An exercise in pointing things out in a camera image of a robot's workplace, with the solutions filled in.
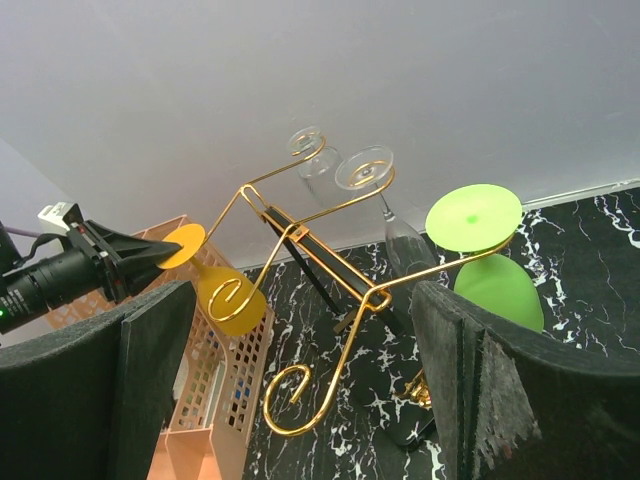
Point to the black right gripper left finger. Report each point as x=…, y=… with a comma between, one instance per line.
x=88, y=401

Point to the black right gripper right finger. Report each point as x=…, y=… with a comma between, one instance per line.
x=510, y=403

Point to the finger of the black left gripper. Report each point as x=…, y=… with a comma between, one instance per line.
x=127, y=265

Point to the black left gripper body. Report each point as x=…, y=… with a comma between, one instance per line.
x=59, y=269

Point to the yellow wine glass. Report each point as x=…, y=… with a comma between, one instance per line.
x=229, y=300

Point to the green wine glass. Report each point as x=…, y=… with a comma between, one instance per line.
x=478, y=219

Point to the clear wine glass left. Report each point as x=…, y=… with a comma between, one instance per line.
x=317, y=163

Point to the clear wine glass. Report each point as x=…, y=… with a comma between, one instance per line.
x=317, y=163
x=366, y=171

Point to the clear wine glass right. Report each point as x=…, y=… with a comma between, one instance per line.
x=366, y=171

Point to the pink plastic file organizer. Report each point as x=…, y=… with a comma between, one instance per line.
x=214, y=402

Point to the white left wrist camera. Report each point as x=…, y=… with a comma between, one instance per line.
x=59, y=217

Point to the gold wire wine glass rack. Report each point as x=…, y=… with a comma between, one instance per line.
x=377, y=342

